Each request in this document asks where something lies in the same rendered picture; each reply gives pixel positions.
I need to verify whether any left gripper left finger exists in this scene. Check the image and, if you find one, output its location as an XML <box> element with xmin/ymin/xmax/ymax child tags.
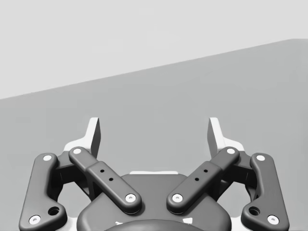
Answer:
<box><xmin>19</xmin><ymin>117</ymin><xmax>142</xmax><ymax>231</ymax></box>

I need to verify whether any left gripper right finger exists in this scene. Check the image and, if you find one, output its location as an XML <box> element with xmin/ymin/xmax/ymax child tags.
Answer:
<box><xmin>166</xmin><ymin>117</ymin><xmax>291</xmax><ymax>231</ymax></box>

